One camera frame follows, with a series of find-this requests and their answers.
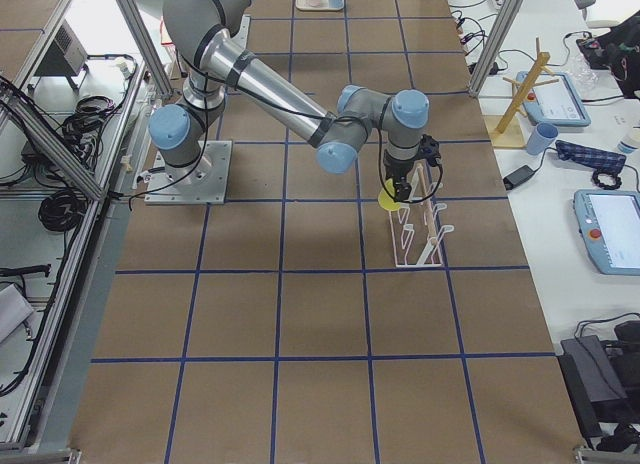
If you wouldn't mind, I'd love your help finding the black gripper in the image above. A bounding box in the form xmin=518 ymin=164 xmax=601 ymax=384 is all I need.
xmin=383 ymin=151 xmax=417 ymax=202

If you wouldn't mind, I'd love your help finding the yellow cup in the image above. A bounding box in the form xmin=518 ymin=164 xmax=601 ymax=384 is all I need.
xmin=377 ymin=188 xmax=401 ymax=212

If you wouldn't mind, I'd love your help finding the silver base plate arm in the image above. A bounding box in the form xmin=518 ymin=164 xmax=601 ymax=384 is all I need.
xmin=144 ymin=140 xmax=233 ymax=205

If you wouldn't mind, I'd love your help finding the blue cup on desk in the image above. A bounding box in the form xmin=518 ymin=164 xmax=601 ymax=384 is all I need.
xmin=525 ymin=122 xmax=559 ymax=156

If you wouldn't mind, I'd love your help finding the white paper cup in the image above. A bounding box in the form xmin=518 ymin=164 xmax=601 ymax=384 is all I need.
xmin=617 ymin=127 xmax=640 ymax=154

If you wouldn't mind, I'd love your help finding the wooden mug tree stand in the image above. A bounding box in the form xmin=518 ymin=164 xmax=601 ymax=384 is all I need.
xmin=485 ymin=39 xmax=559 ymax=149

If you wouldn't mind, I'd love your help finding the black power adapter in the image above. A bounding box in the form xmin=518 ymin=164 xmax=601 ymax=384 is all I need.
xmin=503 ymin=165 xmax=536 ymax=191

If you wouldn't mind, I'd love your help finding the blue checkered cloth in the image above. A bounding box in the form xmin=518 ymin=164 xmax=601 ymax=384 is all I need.
xmin=555 ymin=140 xmax=626 ymax=175

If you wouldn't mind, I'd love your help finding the blue teach pendant far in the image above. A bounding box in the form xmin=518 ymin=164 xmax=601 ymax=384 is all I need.
xmin=523 ymin=72 xmax=591 ymax=127

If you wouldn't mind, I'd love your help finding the blue teach pendant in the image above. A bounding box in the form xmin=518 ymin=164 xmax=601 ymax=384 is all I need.
xmin=573 ymin=189 xmax=639 ymax=276
xmin=523 ymin=72 xmax=591 ymax=127

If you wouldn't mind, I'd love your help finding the beige plastic tray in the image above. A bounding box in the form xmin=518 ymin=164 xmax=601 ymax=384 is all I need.
xmin=296 ymin=0 xmax=340 ymax=12

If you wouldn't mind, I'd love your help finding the blue teach pendant near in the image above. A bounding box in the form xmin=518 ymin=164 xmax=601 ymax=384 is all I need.
xmin=573 ymin=189 xmax=639 ymax=276

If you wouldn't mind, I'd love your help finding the grey control box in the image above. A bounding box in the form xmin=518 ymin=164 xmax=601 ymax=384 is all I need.
xmin=35 ymin=20 xmax=88 ymax=90

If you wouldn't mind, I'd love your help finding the white wire cup rack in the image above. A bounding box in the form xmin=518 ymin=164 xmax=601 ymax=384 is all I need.
xmin=387 ymin=164 xmax=457 ymax=270

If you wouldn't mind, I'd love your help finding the black beaded bracelet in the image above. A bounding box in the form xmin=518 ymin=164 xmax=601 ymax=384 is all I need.
xmin=592 ymin=168 xmax=624 ymax=190

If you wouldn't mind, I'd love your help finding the aluminium frame post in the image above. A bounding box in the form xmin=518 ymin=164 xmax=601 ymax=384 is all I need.
xmin=468 ymin=0 xmax=524 ymax=98

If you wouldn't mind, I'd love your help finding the black coiled cable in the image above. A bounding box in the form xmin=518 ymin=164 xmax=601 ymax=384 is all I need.
xmin=38 ymin=188 xmax=86 ymax=235

